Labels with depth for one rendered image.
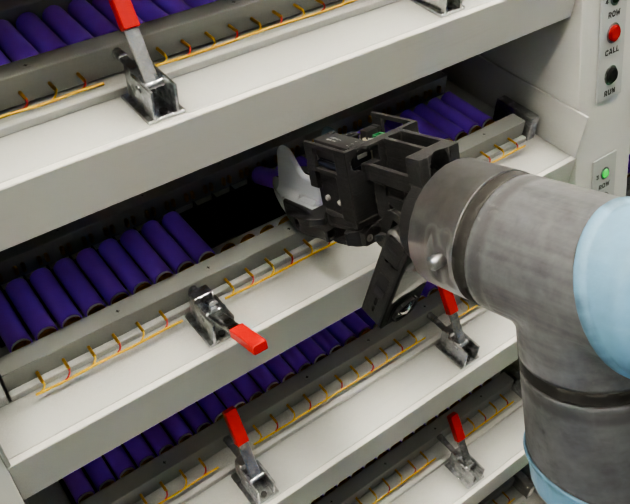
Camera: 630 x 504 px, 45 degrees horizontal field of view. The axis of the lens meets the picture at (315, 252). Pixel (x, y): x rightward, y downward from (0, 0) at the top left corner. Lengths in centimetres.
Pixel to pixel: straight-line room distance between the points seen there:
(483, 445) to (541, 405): 53
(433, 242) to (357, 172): 9
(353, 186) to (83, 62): 21
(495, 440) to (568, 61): 48
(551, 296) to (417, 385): 41
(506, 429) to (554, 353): 58
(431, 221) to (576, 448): 16
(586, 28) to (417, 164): 34
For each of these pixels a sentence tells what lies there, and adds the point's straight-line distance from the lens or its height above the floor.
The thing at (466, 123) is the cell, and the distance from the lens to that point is 82.
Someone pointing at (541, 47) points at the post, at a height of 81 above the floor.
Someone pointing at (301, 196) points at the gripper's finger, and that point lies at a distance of 63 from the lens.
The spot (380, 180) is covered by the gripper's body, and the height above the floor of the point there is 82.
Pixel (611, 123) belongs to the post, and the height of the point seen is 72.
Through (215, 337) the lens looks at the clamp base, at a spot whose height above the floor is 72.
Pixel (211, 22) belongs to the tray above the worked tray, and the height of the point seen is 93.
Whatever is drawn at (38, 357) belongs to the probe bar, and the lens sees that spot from 59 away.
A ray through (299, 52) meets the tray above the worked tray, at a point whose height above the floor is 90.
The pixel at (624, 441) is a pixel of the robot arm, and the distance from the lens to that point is 48.
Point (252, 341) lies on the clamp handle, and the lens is 55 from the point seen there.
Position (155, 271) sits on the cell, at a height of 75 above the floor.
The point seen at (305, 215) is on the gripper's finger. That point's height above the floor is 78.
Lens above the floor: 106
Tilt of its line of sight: 31 degrees down
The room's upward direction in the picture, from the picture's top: 10 degrees counter-clockwise
